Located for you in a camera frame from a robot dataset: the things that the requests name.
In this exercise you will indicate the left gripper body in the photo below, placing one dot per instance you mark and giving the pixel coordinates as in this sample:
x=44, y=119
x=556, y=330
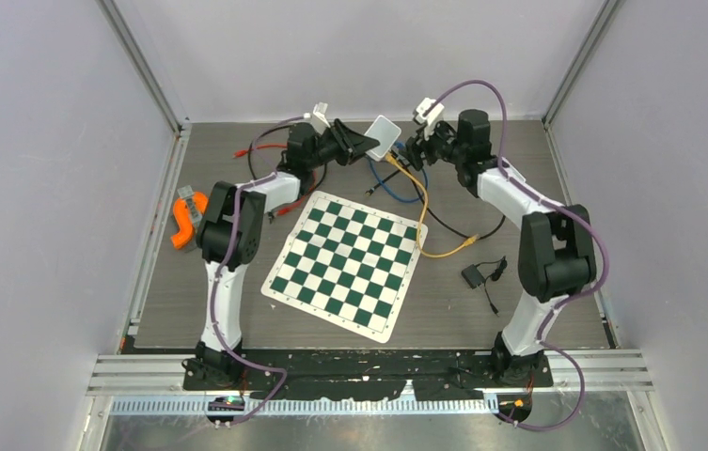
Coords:
x=334, y=146

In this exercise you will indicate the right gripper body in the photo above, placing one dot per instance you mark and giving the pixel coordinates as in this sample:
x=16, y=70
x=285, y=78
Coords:
x=439, y=146

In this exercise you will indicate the white switch box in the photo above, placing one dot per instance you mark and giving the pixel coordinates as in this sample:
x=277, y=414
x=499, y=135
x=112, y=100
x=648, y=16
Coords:
x=386, y=133

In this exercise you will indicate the black power adapter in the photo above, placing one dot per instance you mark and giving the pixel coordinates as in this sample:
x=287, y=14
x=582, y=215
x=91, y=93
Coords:
x=475, y=278

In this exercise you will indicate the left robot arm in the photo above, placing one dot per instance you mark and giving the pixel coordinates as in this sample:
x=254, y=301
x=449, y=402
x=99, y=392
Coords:
x=229, y=232

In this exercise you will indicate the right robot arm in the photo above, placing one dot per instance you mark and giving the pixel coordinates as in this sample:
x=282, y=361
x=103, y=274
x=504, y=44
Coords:
x=556, y=257

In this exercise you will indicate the green white chessboard mat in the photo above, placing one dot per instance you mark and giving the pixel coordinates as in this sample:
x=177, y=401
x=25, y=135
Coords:
x=348, y=264

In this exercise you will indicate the orange toy on grey plate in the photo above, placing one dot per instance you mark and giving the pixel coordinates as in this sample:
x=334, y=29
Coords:
x=187, y=211

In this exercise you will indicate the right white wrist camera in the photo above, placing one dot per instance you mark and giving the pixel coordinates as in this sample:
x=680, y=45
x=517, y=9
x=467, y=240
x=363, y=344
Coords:
x=426, y=115

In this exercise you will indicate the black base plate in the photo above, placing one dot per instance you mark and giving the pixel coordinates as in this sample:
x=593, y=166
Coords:
x=360, y=375

